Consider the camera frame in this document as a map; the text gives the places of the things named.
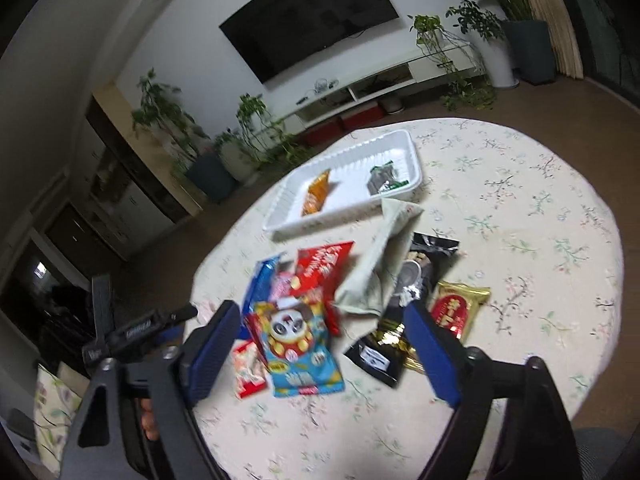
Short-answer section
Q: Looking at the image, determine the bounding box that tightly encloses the red storage box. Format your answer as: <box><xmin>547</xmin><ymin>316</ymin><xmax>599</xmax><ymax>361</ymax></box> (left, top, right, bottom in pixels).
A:
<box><xmin>342</xmin><ymin>105</ymin><xmax>381</xmax><ymax>131</ymax></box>
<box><xmin>306</xmin><ymin>122</ymin><xmax>346</xmax><ymax>147</ymax></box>

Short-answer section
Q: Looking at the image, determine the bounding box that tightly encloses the dark blue plant pot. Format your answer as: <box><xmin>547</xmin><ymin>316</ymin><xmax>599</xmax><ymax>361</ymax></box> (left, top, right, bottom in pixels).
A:
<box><xmin>186</xmin><ymin>152</ymin><xmax>238</xmax><ymax>204</ymax></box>

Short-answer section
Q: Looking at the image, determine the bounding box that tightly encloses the red white snack packet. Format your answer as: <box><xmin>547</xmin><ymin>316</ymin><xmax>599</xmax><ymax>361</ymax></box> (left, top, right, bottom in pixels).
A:
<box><xmin>231</xmin><ymin>340</ymin><xmax>270</xmax><ymax>400</ymax></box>

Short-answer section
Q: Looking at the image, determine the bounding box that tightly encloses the gold red snack packet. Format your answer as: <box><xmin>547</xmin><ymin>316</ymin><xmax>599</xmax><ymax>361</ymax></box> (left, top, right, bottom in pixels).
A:
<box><xmin>430</xmin><ymin>281</ymin><xmax>492</xmax><ymax>343</ymax></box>

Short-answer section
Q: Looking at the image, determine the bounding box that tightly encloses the tall leafy plant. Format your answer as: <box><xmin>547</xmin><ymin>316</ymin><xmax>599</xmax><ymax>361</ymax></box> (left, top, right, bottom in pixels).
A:
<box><xmin>131</xmin><ymin>67</ymin><xmax>211</xmax><ymax>181</ymax></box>

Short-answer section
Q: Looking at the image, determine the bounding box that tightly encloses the blue panda snack packet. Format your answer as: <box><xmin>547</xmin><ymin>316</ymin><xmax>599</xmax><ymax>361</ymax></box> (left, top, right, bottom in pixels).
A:
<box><xmin>245</xmin><ymin>290</ymin><xmax>346</xmax><ymax>398</ymax></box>

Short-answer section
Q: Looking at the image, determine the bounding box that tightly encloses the orange snack packet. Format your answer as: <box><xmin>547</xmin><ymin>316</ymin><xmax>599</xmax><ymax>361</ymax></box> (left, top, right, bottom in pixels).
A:
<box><xmin>301</xmin><ymin>170</ymin><xmax>335</xmax><ymax>217</ymax></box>

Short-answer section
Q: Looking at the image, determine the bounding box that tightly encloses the small leafy tree plant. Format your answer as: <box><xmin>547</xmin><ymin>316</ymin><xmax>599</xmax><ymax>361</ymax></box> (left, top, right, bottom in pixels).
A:
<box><xmin>447</xmin><ymin>0</ymin><xmax>506</xmax><ymax>41</ymax></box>

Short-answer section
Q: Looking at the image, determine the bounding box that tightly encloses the pale green snack packet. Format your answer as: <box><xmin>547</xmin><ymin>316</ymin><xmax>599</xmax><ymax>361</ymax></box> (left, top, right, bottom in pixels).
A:
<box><xmin>334</xmin><ymin>199</ymin><xmax>425</xmax><ymax>317</ymax></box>

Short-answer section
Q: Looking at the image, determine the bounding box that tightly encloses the pink snack packet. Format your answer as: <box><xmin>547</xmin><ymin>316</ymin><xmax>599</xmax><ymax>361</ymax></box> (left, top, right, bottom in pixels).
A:
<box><xmin>270</xmin><ymin>270</ymin><xmax>296</xmax><ymax>303</ymax></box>

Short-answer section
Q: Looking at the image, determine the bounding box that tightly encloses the wooden display cabinet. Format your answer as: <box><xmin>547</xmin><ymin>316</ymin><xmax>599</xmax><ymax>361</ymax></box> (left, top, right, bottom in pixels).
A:
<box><xmin>85</xmin><ymin>82</ymin><xmax>206</xmax><ymax>261</ymax></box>

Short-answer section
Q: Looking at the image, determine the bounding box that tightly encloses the white television cabinet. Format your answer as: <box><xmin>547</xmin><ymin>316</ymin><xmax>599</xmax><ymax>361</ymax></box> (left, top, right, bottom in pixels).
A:
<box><xmin>280</xmin><ymin>45</ymin><xmax>481</xmax><ymax>136</ymax></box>

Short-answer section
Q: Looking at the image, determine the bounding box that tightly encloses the person's left hand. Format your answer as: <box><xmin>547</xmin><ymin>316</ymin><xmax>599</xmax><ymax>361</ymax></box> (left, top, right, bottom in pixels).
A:
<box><xmin>140</xmin><ymin>397</ymin><xmax>161</xmax><ymax>442</ymax></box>

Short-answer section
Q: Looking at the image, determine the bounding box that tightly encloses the round white plant pot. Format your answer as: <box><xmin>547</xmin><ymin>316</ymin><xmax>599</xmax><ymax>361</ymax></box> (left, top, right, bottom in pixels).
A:
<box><xmin>220</xmin><ymin>137</ymin><xmax>258</xmax><ymax>183</ymax></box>

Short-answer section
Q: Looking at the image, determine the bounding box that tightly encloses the blue white snack packet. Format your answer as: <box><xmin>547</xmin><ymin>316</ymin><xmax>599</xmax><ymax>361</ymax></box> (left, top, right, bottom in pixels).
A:
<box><xmin>241</xmin><ymin>252</ymin><xmax>286</xmax><ymax>341</ymax></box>

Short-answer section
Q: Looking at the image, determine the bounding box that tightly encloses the floral cushion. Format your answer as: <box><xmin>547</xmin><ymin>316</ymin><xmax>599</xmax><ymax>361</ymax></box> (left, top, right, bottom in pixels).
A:
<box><xmin>34</xmin><ymin>362</ymin><xmax>83</xmax><ymax>476</ymax></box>

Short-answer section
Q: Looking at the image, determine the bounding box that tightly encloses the trailing vine plant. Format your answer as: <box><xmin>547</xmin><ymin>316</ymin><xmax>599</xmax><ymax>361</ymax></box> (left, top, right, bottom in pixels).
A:
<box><xmin>407</xmin><ymin>14</ymin><xmax>497</xmax><ymax>112</ymax></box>

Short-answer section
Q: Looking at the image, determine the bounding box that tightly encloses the green dark snack packet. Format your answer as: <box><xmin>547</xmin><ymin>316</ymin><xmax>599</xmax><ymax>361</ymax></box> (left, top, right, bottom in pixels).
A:
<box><xmin>367</xmin><ymin>160</ymin><xmax>408</xmax><ymax>196</ymax></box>

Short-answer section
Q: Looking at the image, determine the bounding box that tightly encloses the black wall television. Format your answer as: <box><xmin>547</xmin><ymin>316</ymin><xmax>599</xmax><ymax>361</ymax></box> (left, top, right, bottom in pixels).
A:
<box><xmin>219</xmin><ymin>0</ymin><xmax>401</xmax><ymax>85</ymax></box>

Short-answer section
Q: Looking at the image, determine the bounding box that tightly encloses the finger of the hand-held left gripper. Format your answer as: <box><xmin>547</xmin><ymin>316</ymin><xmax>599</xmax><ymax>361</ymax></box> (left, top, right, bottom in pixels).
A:
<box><xmin>150</xmin><ymin>304</ymin><xmax>199</xmax><ymax>331</ymax></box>
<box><xmin>91</xmin><ymin>274</ymin><xmax>114</xmax><ymax>346</ymax></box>

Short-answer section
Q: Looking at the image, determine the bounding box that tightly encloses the large red snack packet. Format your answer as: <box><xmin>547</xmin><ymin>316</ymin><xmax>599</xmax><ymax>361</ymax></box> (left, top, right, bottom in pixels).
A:
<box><xmin>290</xmin><ymin>241</ymin><xmax>356</xmax><ymax>337</ymax></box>

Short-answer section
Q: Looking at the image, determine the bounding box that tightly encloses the beige bamboo blind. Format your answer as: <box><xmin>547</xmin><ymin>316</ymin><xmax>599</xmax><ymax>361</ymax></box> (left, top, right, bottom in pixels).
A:
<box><xmin>515</xmin><ymin>0</ymin><xmax>585</xmax><ymax>80</ymax></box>

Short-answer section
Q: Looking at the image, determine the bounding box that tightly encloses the white plastic tray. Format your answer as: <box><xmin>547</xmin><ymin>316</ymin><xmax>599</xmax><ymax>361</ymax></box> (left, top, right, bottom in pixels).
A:
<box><xmin>262</xmin><ymin>129</ymin><xmax>425</xmax><ymax>243</ymax></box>

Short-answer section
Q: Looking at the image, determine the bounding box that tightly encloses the tall white plant pot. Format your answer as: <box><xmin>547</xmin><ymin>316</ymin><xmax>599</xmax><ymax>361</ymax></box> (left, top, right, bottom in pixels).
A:
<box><xmin>472</xmin><ymin>30</ymin><xmax>521</xmax><ymax>88</ymax></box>

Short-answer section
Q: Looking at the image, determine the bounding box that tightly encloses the black cookie snack packet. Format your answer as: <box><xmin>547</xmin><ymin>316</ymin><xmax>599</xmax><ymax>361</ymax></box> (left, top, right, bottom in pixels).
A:
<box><xmin>390</xmin><ymin>232</ymin><xmax>460</xmax><ymax>311</ymax></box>

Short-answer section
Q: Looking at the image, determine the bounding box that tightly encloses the tall dark plant pot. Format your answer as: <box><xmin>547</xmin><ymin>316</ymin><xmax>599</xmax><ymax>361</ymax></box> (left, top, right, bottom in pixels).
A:
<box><xmin>502</xmin><ymin>19</ymin><xmax>557</xmax><ymax>85</ymax></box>

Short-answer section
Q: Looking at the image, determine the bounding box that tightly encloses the bushy green plant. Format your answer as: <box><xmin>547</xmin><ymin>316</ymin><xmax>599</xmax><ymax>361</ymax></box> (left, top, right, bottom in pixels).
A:
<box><xmin>235</xmin><ymin>92</ymin><xmax>311</xmax><ymax>171</ymax></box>

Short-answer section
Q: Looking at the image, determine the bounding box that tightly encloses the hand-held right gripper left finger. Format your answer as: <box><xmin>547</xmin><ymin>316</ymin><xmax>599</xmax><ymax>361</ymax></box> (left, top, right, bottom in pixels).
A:
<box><xmin>60</xmin><ymin>300</ymin><xmax>242</xmax><ymax>480</ymax></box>

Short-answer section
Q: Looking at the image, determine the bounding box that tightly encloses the black gold snack packet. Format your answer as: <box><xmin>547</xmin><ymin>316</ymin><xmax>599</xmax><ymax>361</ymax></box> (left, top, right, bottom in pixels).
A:
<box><xmin>344</xmin><ymin>305</ymin><xmax>426</xmax><ymax>388</ymax></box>

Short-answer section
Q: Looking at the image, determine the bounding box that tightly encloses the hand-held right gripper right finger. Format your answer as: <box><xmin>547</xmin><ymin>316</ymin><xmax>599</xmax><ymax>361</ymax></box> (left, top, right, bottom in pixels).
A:
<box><xmin>402</xmin><ymin>302</ymin><xmax>586</xmax><ymax>480</ymax></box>

